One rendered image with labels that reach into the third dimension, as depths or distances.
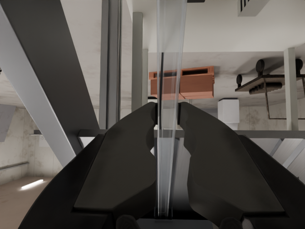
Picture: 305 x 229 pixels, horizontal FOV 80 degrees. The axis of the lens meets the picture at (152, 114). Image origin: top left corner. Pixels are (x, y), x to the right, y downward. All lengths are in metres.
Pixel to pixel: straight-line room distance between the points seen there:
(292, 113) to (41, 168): 12.46
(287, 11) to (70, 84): 0.69
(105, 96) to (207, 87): 2.74
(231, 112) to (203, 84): 3.58
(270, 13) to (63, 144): 0.69
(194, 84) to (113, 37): 2.72
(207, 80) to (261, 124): 6.98
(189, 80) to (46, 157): 10.61
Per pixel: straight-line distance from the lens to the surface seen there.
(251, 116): 9.70
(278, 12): 0.75
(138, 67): 0.57
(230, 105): 6.58
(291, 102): 1.00
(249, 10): 0.61
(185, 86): 3.12
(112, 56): 0.44
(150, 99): 5.94
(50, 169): 12.48
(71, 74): 0.17
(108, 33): 0.48
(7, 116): 11.09
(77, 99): 0.18
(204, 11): 0.66
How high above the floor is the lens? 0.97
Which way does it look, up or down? 4 degrees down
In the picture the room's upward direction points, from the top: 180 degrees counter-clockwise
